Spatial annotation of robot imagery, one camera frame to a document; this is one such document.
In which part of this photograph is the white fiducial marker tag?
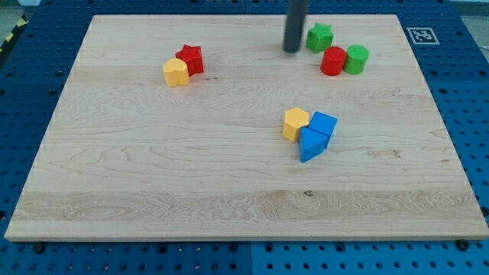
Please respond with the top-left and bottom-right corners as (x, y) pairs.
(407, 27), (439, 45)

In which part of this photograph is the green star block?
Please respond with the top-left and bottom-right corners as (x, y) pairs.
(306, 23), (334, 53)

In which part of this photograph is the blue cube block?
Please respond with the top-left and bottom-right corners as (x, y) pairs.
(308, 112), (338, 149)

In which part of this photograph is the blue triangle block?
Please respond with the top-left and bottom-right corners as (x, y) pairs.
(299, 127), (329, 163)

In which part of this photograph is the green cylinder block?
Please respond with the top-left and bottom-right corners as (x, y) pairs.
(343, 44), (369, 75)

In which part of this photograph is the yellow heart block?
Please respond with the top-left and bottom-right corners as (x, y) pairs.
(163, 58), (189, 86)

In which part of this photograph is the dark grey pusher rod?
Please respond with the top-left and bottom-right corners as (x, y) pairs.
(282, 0), (309, 53)

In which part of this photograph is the yellow hexagon block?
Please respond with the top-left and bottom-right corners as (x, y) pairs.
(282, 108), (309, 142)

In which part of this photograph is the red star block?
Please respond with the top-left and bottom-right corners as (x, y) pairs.
(175, 44), (205, 76)

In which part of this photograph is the red cylinder block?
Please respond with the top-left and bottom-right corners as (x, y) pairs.
(320, 47), (347, 76)

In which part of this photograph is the wooden board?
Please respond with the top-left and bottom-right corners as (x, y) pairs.
(5, 15), (488, 242)

